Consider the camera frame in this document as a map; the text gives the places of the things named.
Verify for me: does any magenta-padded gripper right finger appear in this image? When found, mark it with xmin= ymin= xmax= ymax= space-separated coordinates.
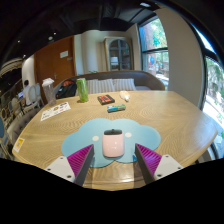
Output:
xmin=134 ymin=142 xmax=185 ymax=187

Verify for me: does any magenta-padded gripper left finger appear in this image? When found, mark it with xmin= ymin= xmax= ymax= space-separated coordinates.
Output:
xmin=44 ymin=143 xmax=95 ymax=188

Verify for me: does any pink computer mouse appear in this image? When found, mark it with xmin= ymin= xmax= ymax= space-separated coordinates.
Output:
xmin=101 ymin=128 xmax=125 ymax=158

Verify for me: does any blue cloud-shaped mouse pad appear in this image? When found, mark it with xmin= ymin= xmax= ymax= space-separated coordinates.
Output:
xmin=61 ymin=117 xmax=162 ymax=169

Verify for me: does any printed paper sheet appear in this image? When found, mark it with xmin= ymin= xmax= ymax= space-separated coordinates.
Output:
xmin=40 ymin=101 xmax=72 ymax=122

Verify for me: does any yellow code sticker card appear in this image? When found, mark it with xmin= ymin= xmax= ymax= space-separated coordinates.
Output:
xmin=13 ymin=137 xmax=26 ymax=154

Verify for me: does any small teal pack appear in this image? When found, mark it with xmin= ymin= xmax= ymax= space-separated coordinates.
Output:
xmin=106 ymin=103 xmax=127 ymax=114

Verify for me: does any grey tufted armchair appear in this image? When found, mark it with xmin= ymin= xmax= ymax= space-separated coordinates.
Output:
xmin=9 ymin=106 xmax=43 ymax=148

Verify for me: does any black and red flat box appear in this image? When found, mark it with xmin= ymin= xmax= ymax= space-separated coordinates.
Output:
xmin=97 ymin=94 xmax=116 ymax=106

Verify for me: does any cream plastic packet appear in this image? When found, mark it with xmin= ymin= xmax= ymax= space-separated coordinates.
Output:
xmin=119 ymin=90 xmax=131 ymax=103

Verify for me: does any green drink can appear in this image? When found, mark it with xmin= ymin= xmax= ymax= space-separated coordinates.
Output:
xmin=76 ymin=77 xmax=90 ymax=103

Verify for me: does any black backpack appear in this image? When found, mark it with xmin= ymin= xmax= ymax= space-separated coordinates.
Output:
xmin=55 ymin=79 xmax=78 ymax=99

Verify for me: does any clear shaker bottle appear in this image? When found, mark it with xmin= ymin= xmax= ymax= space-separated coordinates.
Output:
xmin=41 ymin=77 xmax=57 ymax=107

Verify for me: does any striped cushion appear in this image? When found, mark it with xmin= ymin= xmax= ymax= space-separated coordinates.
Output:
xmin=85 ymin=78 xmax=101 ymax=95
xmin=113 ymin=78 xmax=137 ymax=92
xmin=96 ymin=78 xmax=116 ymax=94

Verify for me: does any white dining chair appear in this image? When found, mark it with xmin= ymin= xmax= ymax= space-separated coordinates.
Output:
xmin=34 ymin=83 xmax=43 ymax=108
xmin=29 ymin=84 xmax=39 ymax=109

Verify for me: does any group of blue chairs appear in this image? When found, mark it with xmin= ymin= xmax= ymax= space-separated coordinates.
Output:
xmin=0 ymin=96 xmax=21 ymax=158

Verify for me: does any brown curved sofa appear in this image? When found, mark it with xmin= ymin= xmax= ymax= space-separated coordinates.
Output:
xmin=53 ymin=69 xmax=166 ymax=99

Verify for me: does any person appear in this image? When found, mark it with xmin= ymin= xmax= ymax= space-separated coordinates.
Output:
xmin=22 ymin=79 xmax=32 ymax=106

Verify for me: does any black framed window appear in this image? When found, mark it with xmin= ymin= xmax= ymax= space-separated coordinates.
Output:
xmin=199 ymin=29 xmax=224 ymax=159
xmin=138 ymin=16 xmax=169 ymax=91

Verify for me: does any brown wooden door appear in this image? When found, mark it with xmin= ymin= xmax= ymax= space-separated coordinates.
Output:
xmin=34 ymin=35 xmax=76 ymax=96

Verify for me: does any arched glass-door cabinet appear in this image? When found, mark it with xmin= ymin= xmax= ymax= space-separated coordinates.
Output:
xmin=103 ymin=36 xmax=134 ymax=72

